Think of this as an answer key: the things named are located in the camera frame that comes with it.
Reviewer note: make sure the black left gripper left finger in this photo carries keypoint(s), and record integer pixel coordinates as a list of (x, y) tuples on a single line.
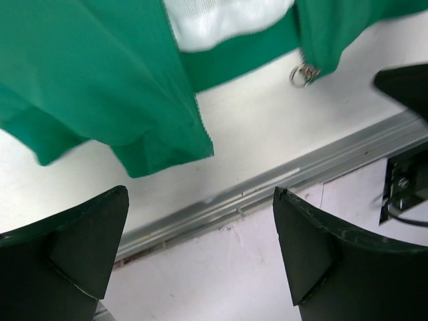
[(58, 268)]

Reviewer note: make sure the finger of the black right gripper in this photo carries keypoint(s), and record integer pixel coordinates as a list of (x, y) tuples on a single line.
[(406, 85)]

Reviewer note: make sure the green varsity jacket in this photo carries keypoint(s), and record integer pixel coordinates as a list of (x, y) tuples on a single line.
[(126, 73)]

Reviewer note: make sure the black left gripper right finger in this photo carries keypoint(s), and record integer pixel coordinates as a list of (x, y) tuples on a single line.
[(339, 271)]

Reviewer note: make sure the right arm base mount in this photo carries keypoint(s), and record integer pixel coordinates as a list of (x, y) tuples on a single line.
[(405, 185)]

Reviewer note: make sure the aluminium table edge rail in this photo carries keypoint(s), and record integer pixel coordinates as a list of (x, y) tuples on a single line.
[(385, 138)]

